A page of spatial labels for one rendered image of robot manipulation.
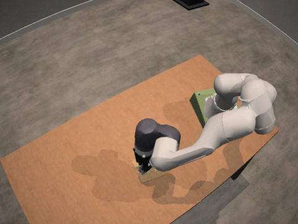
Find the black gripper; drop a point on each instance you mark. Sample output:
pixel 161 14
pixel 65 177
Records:
pixel 145 167

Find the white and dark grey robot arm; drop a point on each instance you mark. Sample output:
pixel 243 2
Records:
pixel 223 125

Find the beige square mat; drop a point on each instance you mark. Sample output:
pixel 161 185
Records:
pixel 150 174

